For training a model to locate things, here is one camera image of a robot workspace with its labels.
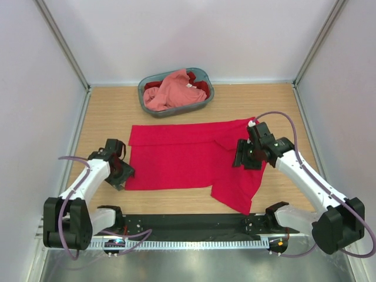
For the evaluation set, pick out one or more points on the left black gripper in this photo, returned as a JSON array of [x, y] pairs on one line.
[[127, 171]]

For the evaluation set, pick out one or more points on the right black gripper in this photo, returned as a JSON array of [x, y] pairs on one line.
[[242, 145]]

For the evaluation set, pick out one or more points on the magenta red t shirt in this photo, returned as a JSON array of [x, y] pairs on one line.
[[193, 156]]

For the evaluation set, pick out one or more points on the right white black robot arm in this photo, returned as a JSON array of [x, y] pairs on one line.
[[337, 220]]

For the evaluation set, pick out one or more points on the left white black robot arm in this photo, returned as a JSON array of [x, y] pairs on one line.
[[67, 222]]

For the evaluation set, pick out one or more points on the teal plastic laundry basin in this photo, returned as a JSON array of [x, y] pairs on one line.
[[201, 75]]

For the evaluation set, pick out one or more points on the salmon pink t shirt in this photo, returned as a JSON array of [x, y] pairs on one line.
[[174, 92]]

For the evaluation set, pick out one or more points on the perforated metal cable tray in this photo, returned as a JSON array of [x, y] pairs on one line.
[[112, 243]]

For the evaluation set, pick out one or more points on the left aluminium frame post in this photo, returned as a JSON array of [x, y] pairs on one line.
[[51, 23]]

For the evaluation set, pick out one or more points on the aluminium frame post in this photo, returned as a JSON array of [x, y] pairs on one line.
[[51, 23], [320, 38]]

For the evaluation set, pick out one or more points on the right aluminium frame post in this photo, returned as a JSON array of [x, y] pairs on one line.
[[320, 38]]

